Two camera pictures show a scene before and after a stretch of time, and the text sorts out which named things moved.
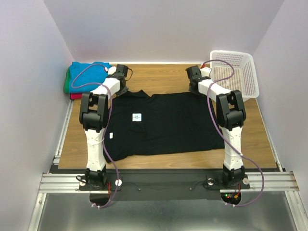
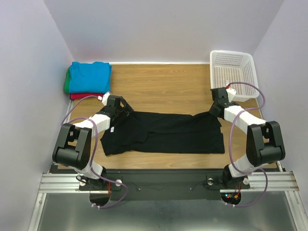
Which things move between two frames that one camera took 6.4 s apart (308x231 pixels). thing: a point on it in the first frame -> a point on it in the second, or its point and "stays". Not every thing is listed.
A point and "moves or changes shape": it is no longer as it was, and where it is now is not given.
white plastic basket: [235, 70] stays
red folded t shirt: [76, 96] stays
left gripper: [122, 92] -> [125, 110]
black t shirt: [141, 126] moves or changes shape
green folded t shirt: [66, 86] stays
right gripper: [192, 87] -> [214, 110]
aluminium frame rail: [274, 181] stays
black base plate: [198, 186] stays
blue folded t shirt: [84, 76] stays
